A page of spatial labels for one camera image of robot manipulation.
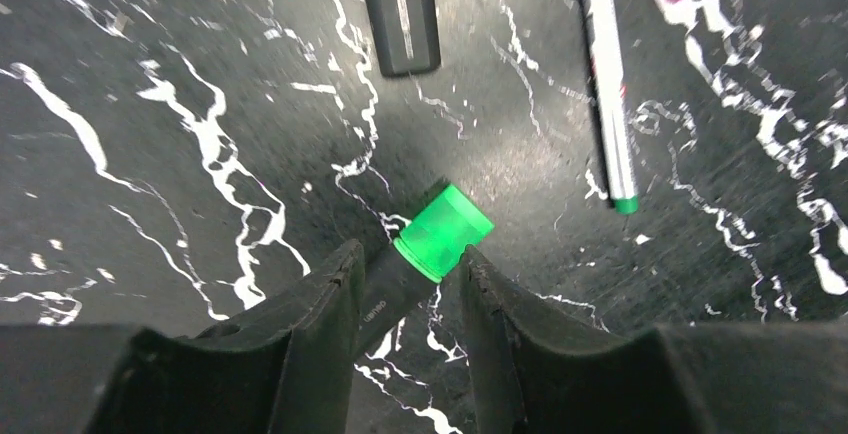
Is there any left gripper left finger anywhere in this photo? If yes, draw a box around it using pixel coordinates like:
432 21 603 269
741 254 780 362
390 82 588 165
1 241 365 433

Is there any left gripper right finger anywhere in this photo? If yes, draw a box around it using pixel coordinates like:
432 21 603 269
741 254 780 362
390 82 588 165
460 247 847 433

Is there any orange black highlighter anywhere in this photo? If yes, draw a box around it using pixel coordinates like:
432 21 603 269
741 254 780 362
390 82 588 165
365 0 441 77

